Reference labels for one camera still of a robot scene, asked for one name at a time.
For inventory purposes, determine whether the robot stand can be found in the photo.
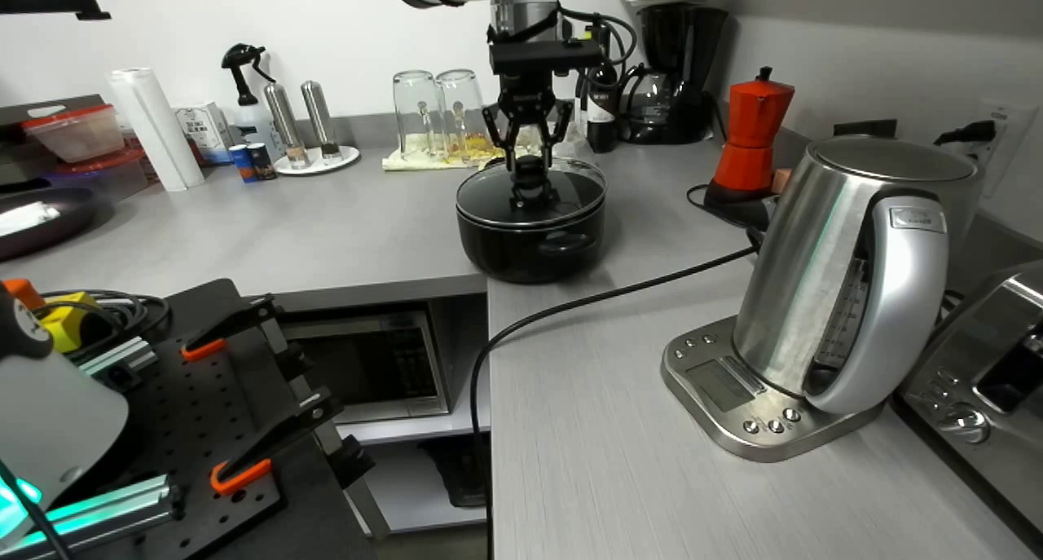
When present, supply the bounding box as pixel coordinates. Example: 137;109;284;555
0;278;392;560

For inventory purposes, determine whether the silver toaster oven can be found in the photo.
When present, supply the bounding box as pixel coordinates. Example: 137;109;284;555
891;259;1043;546

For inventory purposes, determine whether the steel pepper mill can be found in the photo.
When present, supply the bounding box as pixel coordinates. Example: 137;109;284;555
301;80;342;165
262;82;311;170

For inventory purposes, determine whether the yellow dish cloth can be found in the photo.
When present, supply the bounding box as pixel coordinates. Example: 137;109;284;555
382;130;588;173

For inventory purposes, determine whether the black orange clamp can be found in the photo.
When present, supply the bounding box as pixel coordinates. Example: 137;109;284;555
179;294;279;363
209;386;345;497

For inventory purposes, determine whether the black frying pan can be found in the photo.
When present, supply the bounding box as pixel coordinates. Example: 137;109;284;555
0;186;104;264

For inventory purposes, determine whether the red moka pot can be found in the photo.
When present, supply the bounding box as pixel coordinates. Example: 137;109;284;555
704;66;796;212

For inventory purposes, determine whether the black coffee maker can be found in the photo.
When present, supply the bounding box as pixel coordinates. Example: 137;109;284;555
618;0;731;146

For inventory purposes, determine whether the black pot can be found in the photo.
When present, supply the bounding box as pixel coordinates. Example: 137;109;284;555
454;156;610;286

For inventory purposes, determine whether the clear drinking glass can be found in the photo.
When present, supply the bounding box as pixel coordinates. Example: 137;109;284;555
392;70;446;163
435;68;492;163

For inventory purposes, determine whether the white carton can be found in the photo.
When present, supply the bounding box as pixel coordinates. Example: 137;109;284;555
172;101;235;166

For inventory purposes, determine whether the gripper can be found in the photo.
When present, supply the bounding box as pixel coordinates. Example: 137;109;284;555
482;72;574;174

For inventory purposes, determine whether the small blue can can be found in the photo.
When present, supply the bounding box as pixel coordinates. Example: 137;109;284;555
228;143;258;185

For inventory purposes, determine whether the glass pot lid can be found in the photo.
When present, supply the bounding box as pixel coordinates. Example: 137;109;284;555
455;156;609;231

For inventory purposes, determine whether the yellow box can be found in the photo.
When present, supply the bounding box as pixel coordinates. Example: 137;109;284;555
39;291;104;355

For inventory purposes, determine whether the black plug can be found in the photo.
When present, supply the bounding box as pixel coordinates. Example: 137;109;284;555
934;119;1000;148

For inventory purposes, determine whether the microwave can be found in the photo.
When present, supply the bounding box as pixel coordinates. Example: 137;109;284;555
276;302;455;426

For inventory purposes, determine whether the paper towel roll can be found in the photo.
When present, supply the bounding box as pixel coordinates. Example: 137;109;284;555
107;66;207;193

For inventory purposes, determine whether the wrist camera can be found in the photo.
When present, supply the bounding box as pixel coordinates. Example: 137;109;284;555
487;38;605;77

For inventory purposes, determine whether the white wall socket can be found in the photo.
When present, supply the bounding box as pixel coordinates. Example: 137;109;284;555
976;98;1041;200

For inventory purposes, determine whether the plastic container with red lid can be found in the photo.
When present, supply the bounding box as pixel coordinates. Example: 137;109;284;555
45;148;149;204
21;103;127;165

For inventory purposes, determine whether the black wall socket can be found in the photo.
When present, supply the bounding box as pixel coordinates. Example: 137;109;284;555
832;117;899;139

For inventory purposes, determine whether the white plate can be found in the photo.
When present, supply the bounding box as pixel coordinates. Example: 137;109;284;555
274;145;362;177

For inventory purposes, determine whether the silver kettle base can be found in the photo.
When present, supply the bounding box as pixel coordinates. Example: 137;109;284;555
661;315;887;464

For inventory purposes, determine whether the coil of black cable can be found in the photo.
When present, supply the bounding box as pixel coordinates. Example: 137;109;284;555
37;288;174;359

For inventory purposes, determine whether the dark wine bottle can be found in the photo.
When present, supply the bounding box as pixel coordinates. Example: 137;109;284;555
582;22;621;154

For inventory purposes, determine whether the spray bottle with black trigger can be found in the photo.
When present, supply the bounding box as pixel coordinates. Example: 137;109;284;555
221;43;284;151

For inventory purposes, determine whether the stainless steel electric kettle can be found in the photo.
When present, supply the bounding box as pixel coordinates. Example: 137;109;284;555
732;134;984;418

